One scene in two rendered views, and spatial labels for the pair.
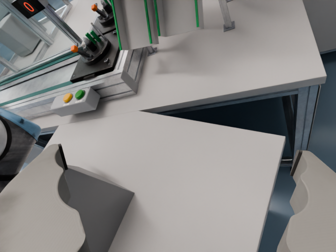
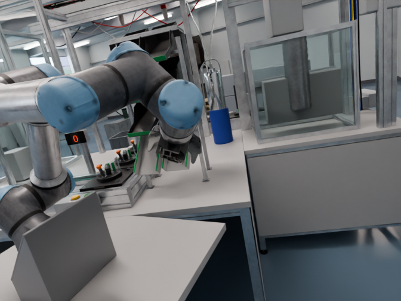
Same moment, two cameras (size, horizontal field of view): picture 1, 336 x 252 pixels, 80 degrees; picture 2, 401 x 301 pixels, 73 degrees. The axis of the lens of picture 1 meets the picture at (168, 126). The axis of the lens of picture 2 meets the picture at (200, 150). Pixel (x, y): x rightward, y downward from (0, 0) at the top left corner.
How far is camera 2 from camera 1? 0.71 m
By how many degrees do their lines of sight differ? 44
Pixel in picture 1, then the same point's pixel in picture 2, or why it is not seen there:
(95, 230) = (86, 257)
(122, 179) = not seen: hidden behind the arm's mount
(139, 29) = (150, 164)
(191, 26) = (182, 167)
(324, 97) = (290, 275)
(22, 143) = (65, 189)
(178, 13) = not seen: hidden behind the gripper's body
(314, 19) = (272, 203)
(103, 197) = (101, 236)
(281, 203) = not seen: outside the picture
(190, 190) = (162, 249)
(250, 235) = (195, 262)
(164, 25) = (166, 165)
